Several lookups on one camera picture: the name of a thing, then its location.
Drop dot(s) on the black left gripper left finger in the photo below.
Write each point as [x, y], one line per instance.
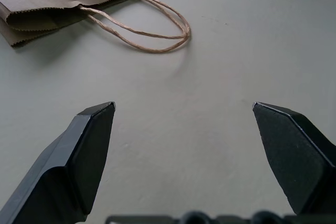
[65, 171]

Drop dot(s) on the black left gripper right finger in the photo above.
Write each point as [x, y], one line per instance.
[296, 161]

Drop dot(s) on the brown paper bag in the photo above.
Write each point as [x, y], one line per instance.
[52, 1]

